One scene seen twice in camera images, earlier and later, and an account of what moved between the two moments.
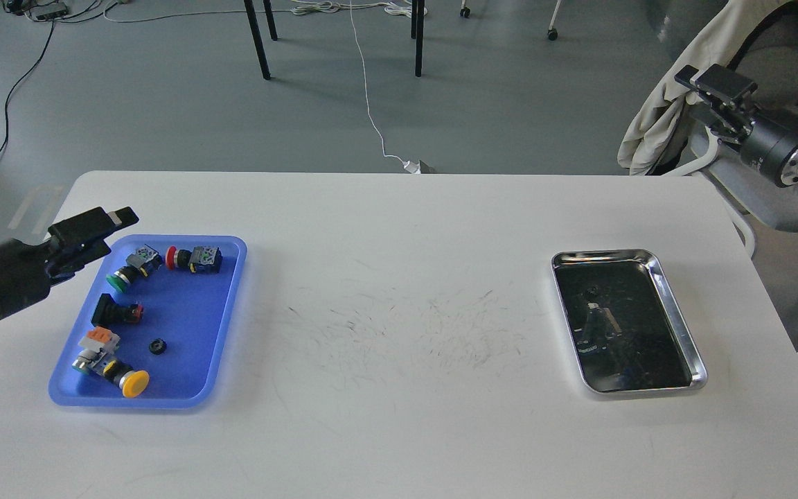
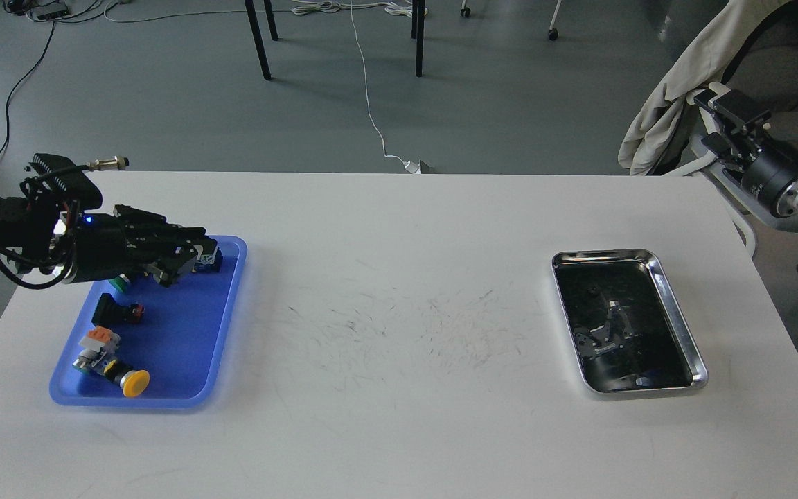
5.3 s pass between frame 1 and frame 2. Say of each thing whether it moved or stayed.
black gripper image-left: moved
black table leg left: stayed
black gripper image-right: moved
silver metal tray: stayed
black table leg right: stayed
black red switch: stayed
